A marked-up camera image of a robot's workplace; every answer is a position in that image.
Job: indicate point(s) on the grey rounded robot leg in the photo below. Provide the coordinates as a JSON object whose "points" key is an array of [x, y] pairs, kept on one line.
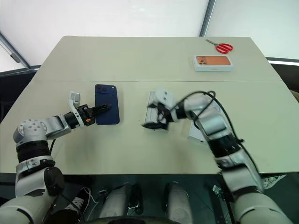
{"points": [[178, 203], [115, 203]]}

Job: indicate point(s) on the printed paper sheet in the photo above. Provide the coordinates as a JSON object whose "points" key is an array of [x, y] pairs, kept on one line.
{"points": [[272, 180]]}

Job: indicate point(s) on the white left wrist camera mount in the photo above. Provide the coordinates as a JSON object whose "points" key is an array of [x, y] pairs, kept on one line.
{"points": [[74, 96]]}

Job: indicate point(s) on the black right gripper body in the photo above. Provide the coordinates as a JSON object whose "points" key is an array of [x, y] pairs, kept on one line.
{"points": [[166, 113]]}

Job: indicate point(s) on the white box with orange phone print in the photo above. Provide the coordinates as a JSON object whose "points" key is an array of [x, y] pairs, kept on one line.
{"points": [[213, 61]]}

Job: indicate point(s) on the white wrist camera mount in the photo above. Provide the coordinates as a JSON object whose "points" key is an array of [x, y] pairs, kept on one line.
{"points": [[74, 96], [163, 94]]}

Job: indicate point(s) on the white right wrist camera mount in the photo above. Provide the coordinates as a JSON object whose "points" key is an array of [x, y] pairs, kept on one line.
{"points": [[163, 94]]}

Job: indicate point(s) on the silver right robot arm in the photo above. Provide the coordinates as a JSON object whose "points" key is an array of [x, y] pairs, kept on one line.
{"points": [[210, 121]]}

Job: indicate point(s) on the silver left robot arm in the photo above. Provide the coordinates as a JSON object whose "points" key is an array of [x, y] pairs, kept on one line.
{"points": [[56, 126]]}

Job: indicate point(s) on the dark blue smartphone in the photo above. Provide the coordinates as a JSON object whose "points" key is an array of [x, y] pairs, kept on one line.
{"points": [[107, 98]]}

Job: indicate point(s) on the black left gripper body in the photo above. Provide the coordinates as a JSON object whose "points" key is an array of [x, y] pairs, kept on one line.
{"points": [[87, 114]]}

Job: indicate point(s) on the black sneaker with white laces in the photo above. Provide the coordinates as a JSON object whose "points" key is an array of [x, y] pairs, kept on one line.
{"points": [[77, 203]]}

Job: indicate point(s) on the small metal bracket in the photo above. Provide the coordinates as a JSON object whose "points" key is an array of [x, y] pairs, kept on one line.
{"points": [[217, 189]]}

